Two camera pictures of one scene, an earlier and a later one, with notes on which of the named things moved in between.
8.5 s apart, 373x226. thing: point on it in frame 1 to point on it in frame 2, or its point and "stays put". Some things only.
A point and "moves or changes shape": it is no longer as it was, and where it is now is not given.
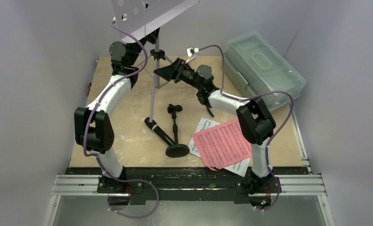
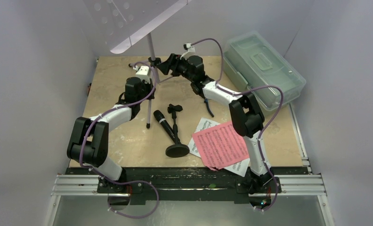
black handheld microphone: [154, 127] to [162, 120]
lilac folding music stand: [138, 20] moves or changes shape
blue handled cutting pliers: [209, 111] stays put
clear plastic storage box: [254, 67] stays put
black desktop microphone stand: [177, 150] stays put
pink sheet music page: [222, 145] stays put
